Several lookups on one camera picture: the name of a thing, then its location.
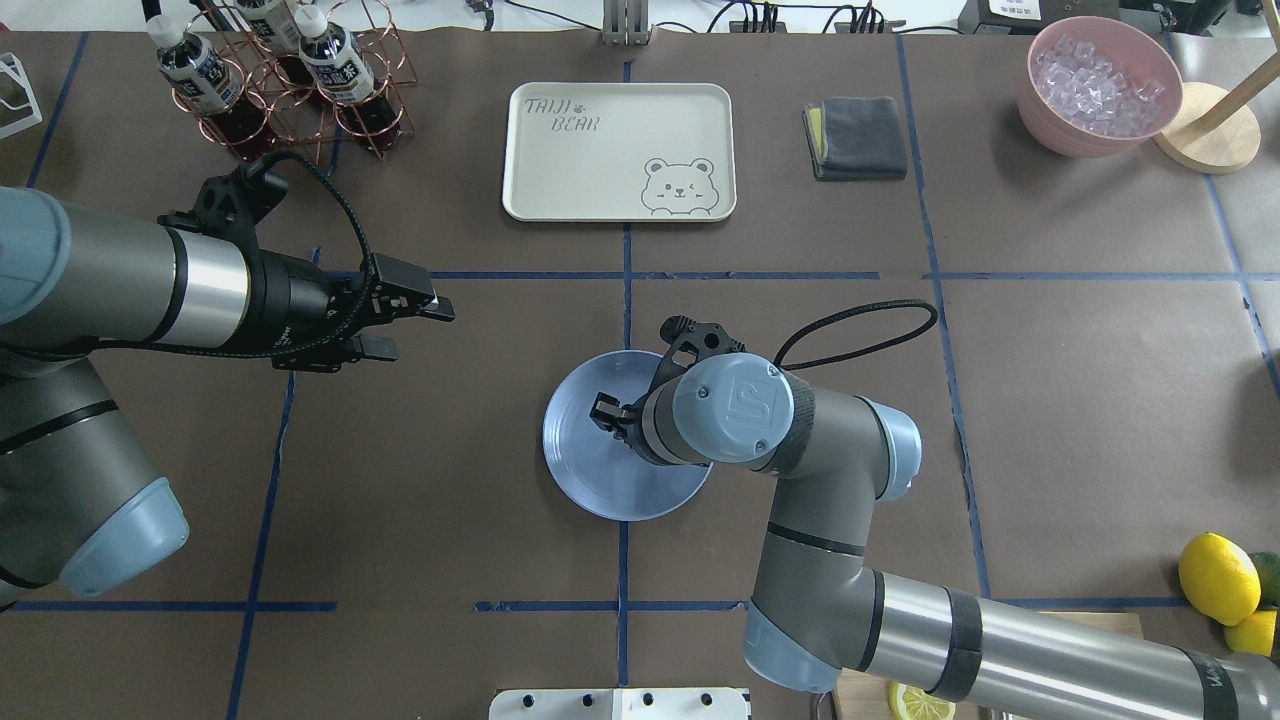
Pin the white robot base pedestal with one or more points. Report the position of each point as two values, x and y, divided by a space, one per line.
623 703

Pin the lemon half slice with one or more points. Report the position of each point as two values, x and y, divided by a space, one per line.
907 702

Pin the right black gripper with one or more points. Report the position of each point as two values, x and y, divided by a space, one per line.
608 411

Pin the blue round plate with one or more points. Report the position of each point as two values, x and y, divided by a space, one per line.
597 471

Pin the dark drink bottle one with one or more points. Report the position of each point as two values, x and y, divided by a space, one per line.
210 88

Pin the dark drink bottle two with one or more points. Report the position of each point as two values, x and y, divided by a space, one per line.
272 24

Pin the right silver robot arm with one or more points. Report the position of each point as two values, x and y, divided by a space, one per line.
820 606

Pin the grey folded cloth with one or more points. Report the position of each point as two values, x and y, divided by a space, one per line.
856 139

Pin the yellow lemon back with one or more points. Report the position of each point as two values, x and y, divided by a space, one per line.
1255 634

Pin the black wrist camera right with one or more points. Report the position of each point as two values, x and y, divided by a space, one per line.
688 343

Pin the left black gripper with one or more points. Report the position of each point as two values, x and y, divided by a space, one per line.
292 297

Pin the cream bear tray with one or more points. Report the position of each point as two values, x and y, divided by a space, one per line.
619 152

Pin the yellow lemon front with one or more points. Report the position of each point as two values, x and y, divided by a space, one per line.
1218 579

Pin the dark drink bottle three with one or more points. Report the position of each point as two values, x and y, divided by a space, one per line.
337 63

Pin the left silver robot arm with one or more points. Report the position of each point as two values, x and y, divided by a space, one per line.
83 504

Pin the white wire cup rack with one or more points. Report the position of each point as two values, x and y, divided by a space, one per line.
19 104

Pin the wooden round stand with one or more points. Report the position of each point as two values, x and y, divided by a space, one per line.
1214 131

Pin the copper wire bottle rack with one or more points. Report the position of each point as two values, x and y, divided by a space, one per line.
295 121

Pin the yellow lemon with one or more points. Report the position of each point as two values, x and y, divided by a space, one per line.
1218 579
1255 634

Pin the wooden cutting board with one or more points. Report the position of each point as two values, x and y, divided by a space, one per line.
862 696

